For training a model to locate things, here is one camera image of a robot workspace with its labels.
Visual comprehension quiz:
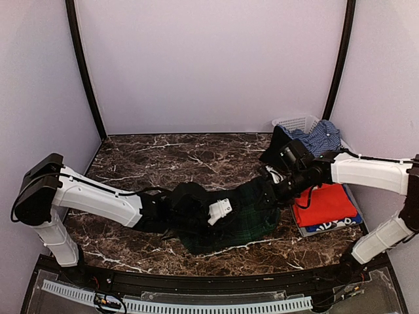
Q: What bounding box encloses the dark green plaid garment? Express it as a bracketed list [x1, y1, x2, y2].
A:
[177, 177, 281, 254]

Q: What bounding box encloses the red t-shirt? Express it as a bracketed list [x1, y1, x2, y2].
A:
[293, 184, 357, 227]

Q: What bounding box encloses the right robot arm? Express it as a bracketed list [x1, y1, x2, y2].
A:
[260, 151, 418, 284]

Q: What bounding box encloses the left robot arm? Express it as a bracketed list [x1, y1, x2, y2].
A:
[10, 153, 239, 285]

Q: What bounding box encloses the white laundry basket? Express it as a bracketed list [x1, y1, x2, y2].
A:
[272, 115, 346, 149]

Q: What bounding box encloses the grey folded garment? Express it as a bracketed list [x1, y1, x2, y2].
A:
[291, 212, 359, 237]

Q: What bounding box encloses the black garment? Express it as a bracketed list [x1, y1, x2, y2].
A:
[259, 126, 292, 169]

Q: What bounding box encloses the blue checkered shirt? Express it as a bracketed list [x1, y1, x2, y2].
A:
[282, 120, 341, 157]

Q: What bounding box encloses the blue printed t-shirt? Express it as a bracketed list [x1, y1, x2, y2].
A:
[305, 215, 363, 233]

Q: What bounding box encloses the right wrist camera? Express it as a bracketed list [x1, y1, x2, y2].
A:
[280, 139, 315, 171]

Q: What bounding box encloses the black front rail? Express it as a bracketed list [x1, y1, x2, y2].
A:
[52, 261, 370, 296]

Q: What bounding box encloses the white slotted cable duct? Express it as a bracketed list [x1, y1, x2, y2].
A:
[42, 280, 312, 314]

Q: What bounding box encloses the right black frame post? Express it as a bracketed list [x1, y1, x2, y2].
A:
[322, 0, 357, 120]

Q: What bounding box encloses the black frame post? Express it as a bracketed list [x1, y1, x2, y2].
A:
[65, 0, 107, 141]
[322, 0, 357, 120]

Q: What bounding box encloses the left black frame post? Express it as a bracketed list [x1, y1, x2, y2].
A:
[65, 0, 107, 141]

